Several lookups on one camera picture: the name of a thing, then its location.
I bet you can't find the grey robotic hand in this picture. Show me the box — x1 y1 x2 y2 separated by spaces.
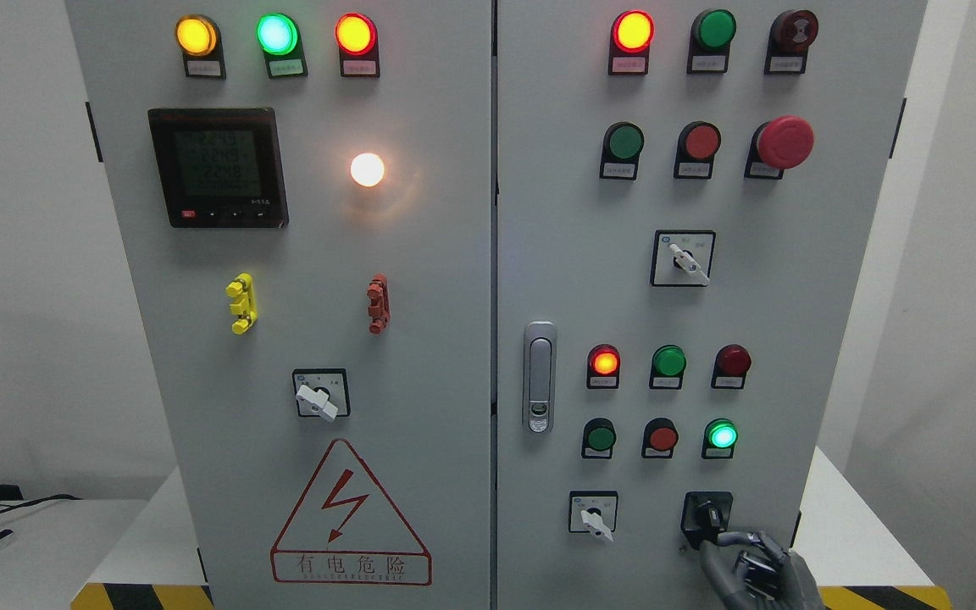
700 530 825 609

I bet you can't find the black rotary knob switch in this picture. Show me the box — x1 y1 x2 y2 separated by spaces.
680 491 735 551

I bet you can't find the yellow black hazard tape right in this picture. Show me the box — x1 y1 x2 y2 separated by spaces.
818 585 953 609

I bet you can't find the yellow black hazard tape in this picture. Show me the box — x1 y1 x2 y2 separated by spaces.
818 585 953 609
70 583 214 610

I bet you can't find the green push button lower right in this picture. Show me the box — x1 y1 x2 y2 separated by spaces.
701 418 739 460

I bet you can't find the red push button lower centre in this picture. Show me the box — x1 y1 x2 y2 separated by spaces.
640 418 680 459

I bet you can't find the green push button lower left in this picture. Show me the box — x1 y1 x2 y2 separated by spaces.
581 418 618 459

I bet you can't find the red indicator middle right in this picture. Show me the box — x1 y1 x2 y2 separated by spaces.
710 344 752 390

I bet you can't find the green indicator middle centre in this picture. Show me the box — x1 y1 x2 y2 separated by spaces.
648 344 688 390

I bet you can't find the red lit indicator middle left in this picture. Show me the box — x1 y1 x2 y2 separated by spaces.
586 344 621 390

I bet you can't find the red lit indicator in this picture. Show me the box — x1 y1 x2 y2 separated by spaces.
607 10 655 76
586 344 621 390

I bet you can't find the grey right cabinet door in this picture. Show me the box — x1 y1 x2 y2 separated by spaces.
496 1 927 609

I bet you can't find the grey cabinet door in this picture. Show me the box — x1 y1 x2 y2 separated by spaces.
496 1 927 609
66 1 492 609

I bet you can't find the red electric hazard warning sticker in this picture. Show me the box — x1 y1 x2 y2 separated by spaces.
270 439 433 586

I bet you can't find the red emergency stop mushroom button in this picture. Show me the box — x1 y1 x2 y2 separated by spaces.
744 115 816 179

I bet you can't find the red push button upper row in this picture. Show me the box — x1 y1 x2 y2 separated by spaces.
674 121 722 179

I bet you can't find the green push button upper row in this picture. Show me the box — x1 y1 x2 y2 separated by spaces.
599 121 646 180

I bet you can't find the red terminal connector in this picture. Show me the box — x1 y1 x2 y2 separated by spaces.
365 274 391 336

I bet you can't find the dark red buzzer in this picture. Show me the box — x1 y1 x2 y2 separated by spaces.
764 10 818 75

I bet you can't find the green indicator top right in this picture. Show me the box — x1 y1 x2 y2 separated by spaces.
686 8 737 75

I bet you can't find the red lit indicator top right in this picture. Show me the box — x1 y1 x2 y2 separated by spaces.
607 10 655 76

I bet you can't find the white lit indicator lamp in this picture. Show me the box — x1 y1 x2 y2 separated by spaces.
349 152 386 188

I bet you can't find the yellow terminal connector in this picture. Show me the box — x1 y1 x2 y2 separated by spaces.
225 273 258 336

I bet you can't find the grey left cabinet door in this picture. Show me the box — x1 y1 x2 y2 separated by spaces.
66 1 492 609

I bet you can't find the yellow black hazard tape left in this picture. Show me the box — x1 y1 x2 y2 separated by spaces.
70 583 214 610

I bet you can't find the red lit indicator left door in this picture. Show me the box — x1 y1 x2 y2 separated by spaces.
335 13 382 80

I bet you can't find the black digital power meter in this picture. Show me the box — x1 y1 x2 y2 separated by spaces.
147 107 288 229

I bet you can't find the green lit indicator light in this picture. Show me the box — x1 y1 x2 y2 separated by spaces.
256 13 308 80

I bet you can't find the yellow indicator light top left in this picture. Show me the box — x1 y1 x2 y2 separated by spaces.
175 13 227 80

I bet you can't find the white selector switch lower right door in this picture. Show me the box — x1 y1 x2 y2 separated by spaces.
567 490 619 543

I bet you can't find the white selector switch door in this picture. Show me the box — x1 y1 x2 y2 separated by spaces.
567 490 619 543
291 368 350 422

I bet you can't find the silver door latch handle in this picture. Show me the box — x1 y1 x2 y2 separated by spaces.
522 320 557 434

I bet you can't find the white selector switch upper right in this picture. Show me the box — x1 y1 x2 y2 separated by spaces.
650 230 717 288

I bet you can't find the white selector switch left door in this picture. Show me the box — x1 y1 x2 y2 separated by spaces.
291 368 350 422

